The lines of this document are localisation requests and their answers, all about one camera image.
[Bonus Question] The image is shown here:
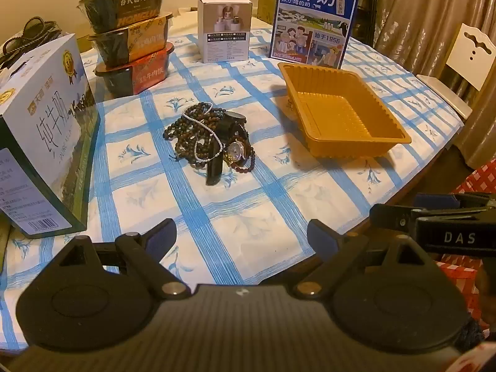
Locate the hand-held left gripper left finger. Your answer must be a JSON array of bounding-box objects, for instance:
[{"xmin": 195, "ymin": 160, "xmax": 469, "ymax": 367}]
[{"xmin": 58, "ymin": 219, "xmax": 191, "ymax": 299}]

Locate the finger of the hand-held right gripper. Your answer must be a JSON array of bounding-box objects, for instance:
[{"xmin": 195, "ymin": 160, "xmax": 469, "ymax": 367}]
[
  {"xmin": 369, "ymin": 202, "xmax": 427, "ymax": 238},
  {"xmin": 412, "ymin": 192, "xmax": 496, "ymax": 210}
]

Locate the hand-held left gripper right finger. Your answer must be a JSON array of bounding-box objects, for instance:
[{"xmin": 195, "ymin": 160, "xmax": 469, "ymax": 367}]
[{"xmin": 294, "ymin": 219, "xmax": 430, "ymax": 299}]

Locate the black rectangular bar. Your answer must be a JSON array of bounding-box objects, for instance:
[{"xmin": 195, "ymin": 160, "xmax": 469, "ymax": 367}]
[{"xmin": 205, "ymin": 139, "xmax": 226, "ymax": 187}]

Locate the reddish bead bracelet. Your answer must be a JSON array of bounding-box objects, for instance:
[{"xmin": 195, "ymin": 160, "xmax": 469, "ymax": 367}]
[{"xmin": 230, "ymin": 145, "xmax": 256, "ymax": 174}]

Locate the long small-bead dark necklace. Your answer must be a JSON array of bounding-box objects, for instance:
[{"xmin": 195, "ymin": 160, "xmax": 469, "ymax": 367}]
[{"xmin": 163, "ymin": 114, "xmax": 221, "ymax": 169}]

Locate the white pearl necklace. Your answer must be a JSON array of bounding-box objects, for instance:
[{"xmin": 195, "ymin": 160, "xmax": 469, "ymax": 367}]
[{"xmin": 183, "ymin": 103, "xmax": 225, "ymax": 163}]

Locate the yellow plastic tray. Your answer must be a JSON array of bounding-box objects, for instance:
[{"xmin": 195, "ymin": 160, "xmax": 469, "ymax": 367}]
[{"xmin": 278, "ymin": 62, "xmax": 412, "ymax": 159}]

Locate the large-bead brown bracelet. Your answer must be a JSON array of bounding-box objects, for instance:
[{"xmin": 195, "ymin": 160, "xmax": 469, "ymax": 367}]
[{"xmin": 180, "ymin": 101, "xmax": 225, "ymax": 140}]

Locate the red checked cloth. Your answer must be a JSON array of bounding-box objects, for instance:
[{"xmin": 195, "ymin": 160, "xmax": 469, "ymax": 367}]
[{"xmin": 436, "ymin": 162, "xmax": 496, "ymax": 320}]

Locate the blue checked tablecloth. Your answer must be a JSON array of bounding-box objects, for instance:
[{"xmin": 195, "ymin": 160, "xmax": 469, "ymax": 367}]
[{"xmin": 0, "ymin": 27, "xmax": 466, "ymax": 357}]

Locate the white chair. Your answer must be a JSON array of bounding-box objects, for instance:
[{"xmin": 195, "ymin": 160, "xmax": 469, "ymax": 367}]
[{"xmin": 414, "ymin": 23, "xmax": 496, "ymax": 121}]

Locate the white and green milk carton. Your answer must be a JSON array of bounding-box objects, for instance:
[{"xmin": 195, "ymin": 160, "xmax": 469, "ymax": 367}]
[{"xmin": 0, "ymin": 33, "xmax": 101, "ymax": 240}]

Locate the red label rice bowl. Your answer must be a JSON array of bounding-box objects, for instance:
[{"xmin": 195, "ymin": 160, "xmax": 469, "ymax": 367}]
[{"xmin": 94, "ymin": 42, "xmax": 175, "ymax": 95}]

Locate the beige curtain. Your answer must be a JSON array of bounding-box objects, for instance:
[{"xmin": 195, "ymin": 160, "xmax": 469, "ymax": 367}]
[{"xmin": 372, "ymin": 0, "xmax": 496, "ymax": 171}]

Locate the yellow label rice bowl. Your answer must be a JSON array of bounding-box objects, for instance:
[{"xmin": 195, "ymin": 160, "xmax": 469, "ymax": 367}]
[{"xmin": 87, "ymin": 12, "xmax": 174, "ymax": 66}]

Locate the black folding rack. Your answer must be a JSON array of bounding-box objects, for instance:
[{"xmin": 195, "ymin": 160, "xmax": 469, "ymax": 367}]
[{"xmin": 351, "ymin": 0, "xmax": 382, "ymax": 45}]

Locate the small white product box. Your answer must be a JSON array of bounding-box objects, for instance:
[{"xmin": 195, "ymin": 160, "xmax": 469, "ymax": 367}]
[{"xmin": 197, "ymin": 0, "xmax": 253, "ymax": 64}]

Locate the blue illustrated milk carton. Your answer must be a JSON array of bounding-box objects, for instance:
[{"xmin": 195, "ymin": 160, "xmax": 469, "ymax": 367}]
[{"xmin": 269, "ymin": 0, "xmax": 360, "ymax": 70}]

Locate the black label rice bowl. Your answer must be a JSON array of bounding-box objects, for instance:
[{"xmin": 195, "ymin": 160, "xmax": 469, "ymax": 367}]
[{"xmin": 77, "ymin": 0, "xmax": 170, "ymax": 33}]

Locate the dark braided cord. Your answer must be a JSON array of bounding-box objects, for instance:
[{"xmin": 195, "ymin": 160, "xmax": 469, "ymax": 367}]
[{"xmin": 0, "ymin": 15, "xmax": 64, "ymax": 68}]

